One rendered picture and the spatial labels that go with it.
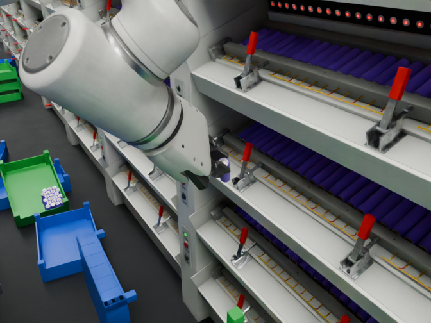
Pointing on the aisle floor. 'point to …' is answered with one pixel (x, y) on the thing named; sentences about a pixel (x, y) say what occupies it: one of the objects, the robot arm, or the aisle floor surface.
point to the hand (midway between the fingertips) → (215, 161)
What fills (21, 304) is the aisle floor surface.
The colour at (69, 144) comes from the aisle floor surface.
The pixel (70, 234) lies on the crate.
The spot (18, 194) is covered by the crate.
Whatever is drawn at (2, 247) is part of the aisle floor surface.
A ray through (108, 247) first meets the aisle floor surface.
